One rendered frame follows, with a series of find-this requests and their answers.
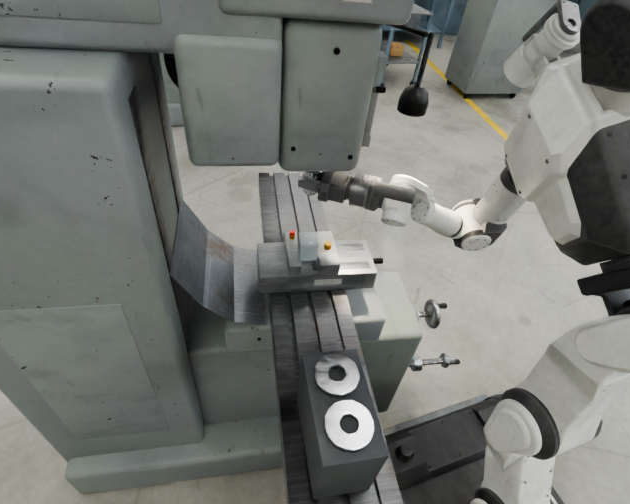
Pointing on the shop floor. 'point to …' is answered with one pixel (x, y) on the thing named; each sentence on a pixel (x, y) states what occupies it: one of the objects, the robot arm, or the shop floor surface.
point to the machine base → (184, 458)
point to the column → (83, 249)
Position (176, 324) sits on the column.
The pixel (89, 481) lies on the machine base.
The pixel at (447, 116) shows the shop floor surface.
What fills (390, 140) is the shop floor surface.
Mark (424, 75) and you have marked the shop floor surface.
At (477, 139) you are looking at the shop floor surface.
